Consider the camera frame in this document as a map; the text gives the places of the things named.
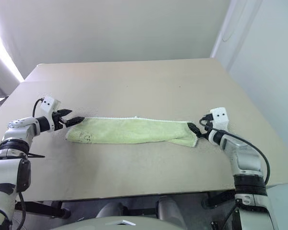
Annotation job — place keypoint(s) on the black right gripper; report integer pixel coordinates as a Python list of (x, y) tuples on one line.
[(206, 133)]

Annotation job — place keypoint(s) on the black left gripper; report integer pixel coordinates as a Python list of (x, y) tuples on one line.
[(57, 121)]

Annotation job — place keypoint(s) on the light green towel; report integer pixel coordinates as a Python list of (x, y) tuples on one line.
[(129, 130)]

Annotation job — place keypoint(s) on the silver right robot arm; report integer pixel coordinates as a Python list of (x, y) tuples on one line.
[(244, 158)]

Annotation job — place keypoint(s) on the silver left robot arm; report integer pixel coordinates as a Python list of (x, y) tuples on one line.
[(12, 167)]

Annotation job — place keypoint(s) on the grey rounded robot leg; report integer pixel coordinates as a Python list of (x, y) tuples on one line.
[(168, 208), (110, 209)]

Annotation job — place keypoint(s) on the grey robot torso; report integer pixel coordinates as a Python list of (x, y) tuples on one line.
[(124, 222)]

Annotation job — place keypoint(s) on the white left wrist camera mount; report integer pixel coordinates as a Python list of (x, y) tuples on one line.
[(48, 104)]

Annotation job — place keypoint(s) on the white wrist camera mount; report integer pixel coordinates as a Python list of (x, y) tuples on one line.
[(219, 118), (48, 104)]

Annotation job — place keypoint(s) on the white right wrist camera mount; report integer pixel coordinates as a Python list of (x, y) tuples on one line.
[(219, 118)]

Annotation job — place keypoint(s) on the black table frame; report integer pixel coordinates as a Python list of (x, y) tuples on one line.
[(144, 211)]

